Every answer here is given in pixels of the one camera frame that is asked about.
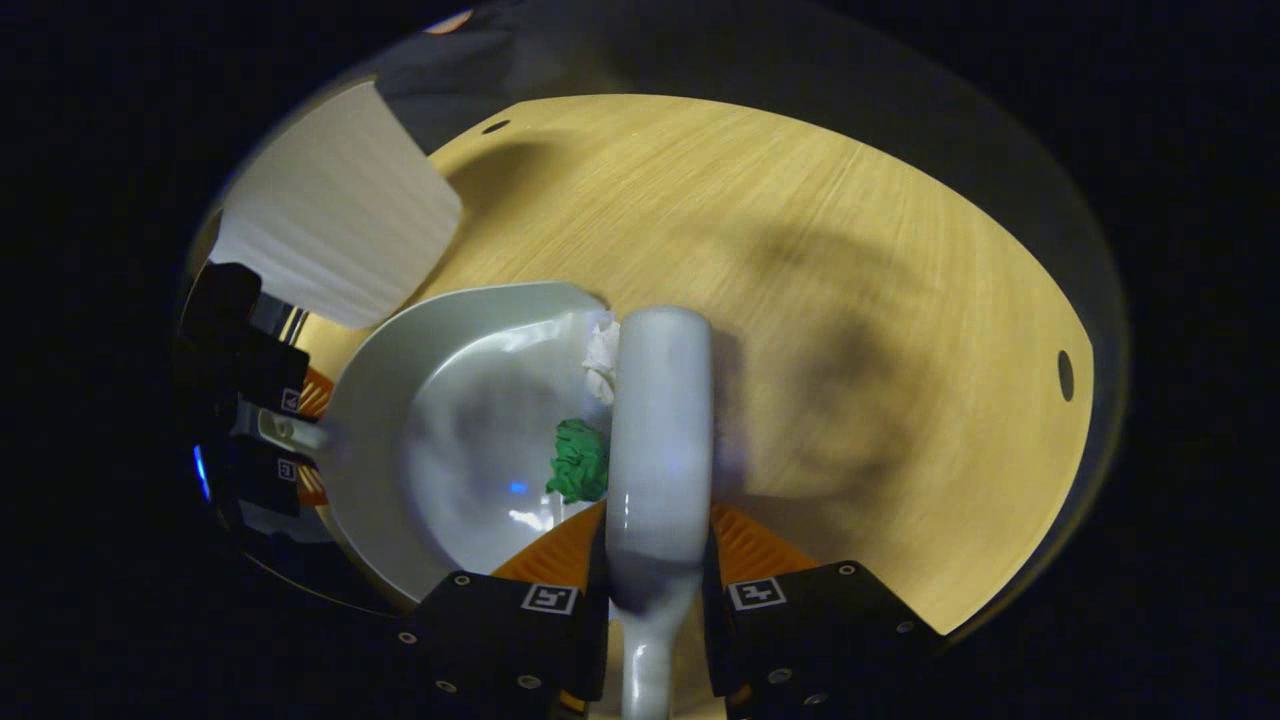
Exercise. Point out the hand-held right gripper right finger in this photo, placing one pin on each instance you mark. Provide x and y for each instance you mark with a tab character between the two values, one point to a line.
830	630

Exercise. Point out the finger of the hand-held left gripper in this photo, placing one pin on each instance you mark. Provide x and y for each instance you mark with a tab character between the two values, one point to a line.
262	478
272	375

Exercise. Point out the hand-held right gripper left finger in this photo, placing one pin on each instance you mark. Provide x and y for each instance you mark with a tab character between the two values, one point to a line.
490	640

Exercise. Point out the white plastic dustpan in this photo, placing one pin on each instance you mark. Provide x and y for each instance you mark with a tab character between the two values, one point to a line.
450	380

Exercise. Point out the green paper trash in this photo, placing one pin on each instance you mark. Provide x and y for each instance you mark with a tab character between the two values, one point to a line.
580	462

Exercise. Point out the white paper trash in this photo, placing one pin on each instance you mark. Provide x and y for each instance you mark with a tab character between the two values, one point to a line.
601	360

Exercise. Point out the wooden desktop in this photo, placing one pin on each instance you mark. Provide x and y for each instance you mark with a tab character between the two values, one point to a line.
850	250

